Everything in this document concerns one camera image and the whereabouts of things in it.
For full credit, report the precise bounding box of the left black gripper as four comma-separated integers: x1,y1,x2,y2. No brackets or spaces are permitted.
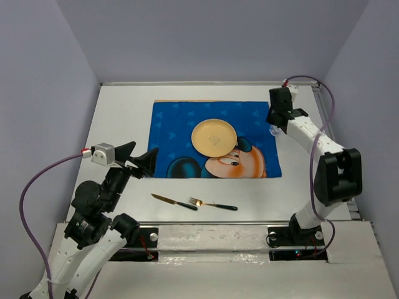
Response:
104,140,160,210

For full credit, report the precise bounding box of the clear drinking glass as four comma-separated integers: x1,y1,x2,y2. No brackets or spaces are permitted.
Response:
269,125,282,138

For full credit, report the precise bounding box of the blue cartoon placemat cloth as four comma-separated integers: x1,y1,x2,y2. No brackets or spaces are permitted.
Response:
148,101,282,179

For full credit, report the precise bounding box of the gold knife green handle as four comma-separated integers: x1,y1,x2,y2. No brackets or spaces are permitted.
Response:
151,193,198,211

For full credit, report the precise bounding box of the yellow plate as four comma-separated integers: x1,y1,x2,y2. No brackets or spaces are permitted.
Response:
191,118,237,158

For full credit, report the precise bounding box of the gold fork green handle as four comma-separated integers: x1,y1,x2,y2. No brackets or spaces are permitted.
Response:
189,197,238,211

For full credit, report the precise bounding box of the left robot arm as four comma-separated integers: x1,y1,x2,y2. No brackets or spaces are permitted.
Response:
19,141,158,298

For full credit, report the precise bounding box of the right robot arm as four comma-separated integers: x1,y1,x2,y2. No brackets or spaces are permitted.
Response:
266,87,362,244

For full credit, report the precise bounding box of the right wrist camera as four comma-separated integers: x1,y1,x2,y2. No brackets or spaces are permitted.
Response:
282,80,299,102

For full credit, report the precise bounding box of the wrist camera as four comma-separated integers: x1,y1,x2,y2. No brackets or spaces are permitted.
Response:
282,80,299,102
81,143,120,167

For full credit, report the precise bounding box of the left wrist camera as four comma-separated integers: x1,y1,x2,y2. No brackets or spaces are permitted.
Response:
81,143,120,167

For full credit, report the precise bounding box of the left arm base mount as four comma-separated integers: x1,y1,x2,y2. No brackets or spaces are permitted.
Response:
110,226,159,262

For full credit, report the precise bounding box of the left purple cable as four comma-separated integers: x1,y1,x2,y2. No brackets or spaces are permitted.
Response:
19,152,100,299

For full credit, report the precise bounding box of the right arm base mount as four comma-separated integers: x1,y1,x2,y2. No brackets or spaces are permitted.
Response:
266,226,328,262

